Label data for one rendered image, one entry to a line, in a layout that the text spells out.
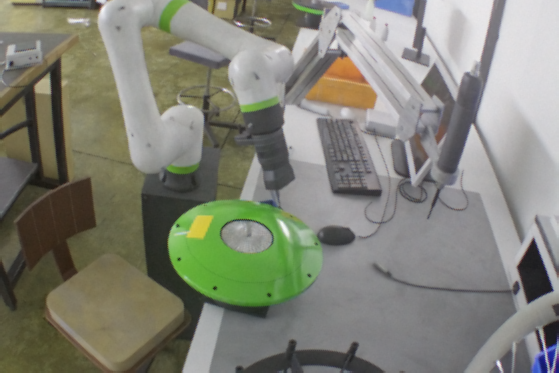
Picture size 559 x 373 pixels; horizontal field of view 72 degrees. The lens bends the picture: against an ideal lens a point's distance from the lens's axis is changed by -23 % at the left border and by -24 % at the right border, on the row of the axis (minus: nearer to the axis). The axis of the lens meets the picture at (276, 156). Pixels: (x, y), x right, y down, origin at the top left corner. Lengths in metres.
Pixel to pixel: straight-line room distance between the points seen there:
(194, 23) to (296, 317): 0.80
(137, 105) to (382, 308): 0.82
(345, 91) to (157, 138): 0.88
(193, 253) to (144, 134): 0.49
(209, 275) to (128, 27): 0.70
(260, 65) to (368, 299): 0.59
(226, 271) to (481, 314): 0.67
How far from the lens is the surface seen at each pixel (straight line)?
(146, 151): 1.33
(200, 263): 0.92
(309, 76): 1.27
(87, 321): 1.40
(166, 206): 1.56
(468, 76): 0.72
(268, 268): 0.91
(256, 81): 1.11
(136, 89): 1.31
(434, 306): 1.19
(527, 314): 0.44
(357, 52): 1.05
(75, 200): 1.47
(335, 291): 1.14
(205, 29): 1.31
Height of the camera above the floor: 1.72
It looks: 31 degrees down
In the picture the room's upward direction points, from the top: 9 degrees clockwise
